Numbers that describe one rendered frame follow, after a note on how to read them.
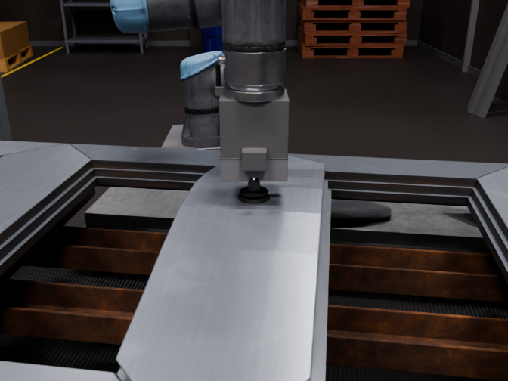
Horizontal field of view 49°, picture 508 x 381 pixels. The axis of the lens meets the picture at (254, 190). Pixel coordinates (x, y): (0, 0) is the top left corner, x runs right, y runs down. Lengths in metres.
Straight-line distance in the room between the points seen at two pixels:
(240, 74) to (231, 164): 0.11
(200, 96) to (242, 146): 0.78
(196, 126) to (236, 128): 0.80
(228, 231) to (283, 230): 0.07
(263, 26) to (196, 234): 0.25
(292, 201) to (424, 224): 0.59
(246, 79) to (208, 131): 0.82
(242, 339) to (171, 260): 0.14
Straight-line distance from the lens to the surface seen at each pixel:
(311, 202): 0.72
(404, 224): 1.26
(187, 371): 0.53
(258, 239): 0.65
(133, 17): 0.76
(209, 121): 1.46
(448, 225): 1.28
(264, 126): 0.67
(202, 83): 1.45
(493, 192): 1.00
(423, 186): 1.03
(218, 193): 0.75
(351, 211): 1.23
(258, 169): 0.67
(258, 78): 0.65
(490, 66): 5.04
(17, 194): 0.99
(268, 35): 0.65
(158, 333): 0.56
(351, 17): 7.55
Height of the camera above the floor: 1.22
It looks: 23 degrees down
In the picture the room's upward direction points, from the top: straight up
